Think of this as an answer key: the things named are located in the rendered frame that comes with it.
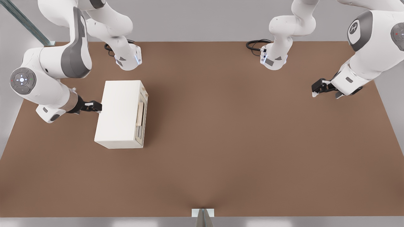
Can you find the white oven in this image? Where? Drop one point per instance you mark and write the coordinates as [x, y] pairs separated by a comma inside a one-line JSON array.
[[118, 113]]

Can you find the silver frame post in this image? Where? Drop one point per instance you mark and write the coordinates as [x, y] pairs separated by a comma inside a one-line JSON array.
[[23, 20], [203, 218]]

